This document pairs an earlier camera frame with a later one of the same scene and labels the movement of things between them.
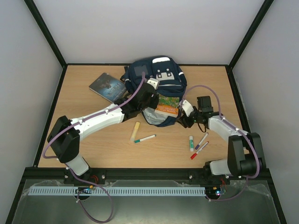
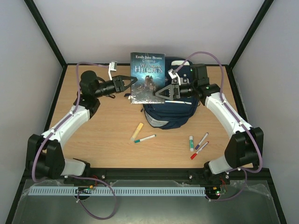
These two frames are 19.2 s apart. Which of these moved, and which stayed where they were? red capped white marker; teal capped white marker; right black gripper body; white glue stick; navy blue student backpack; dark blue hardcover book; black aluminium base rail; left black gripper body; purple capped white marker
Moved: left black gripper body; navy blue student backpack; right black gripper body; dark blue hardcover book
Stayed: black aluminium base rail; teal capped white marker; purple capped white marker; white glue stick; red capped white marker
